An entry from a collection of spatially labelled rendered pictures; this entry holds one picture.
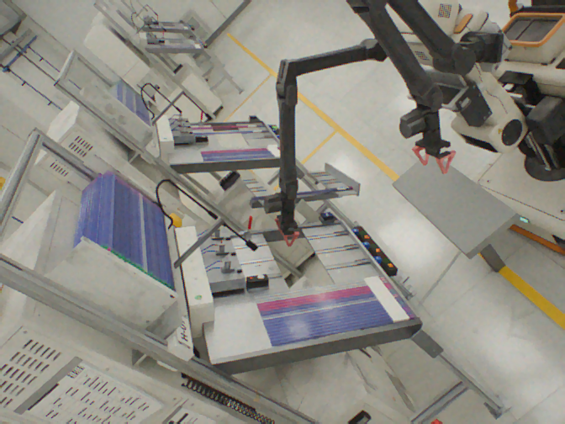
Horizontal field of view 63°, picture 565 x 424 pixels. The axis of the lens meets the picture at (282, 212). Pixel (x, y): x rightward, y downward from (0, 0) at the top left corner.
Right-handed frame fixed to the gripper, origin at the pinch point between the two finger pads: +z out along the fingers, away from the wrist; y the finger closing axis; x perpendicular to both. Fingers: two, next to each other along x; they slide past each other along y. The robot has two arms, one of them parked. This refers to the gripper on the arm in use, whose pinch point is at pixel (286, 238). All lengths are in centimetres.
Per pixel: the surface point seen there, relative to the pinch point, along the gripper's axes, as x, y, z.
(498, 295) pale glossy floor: 101, 23, 32
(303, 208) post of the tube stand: 17.8, -27.9, 2.3
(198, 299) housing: -42, 38, -6
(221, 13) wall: 106, -750, -7
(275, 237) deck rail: -2.3, -8.3, 4.3
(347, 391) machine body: 9, 54, 34
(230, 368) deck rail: -36, 60, 4
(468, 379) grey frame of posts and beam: 55, 63, 32
